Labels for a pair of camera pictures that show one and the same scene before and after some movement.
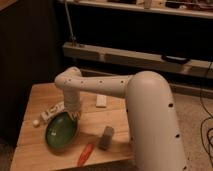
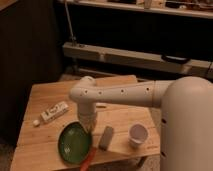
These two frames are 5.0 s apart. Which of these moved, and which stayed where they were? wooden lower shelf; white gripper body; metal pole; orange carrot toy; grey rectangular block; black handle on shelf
Moved: orange carrot toy; white gripper body
Stayed: grey rectangular block; wooden lower shelf; metal pole; black handle on shelf
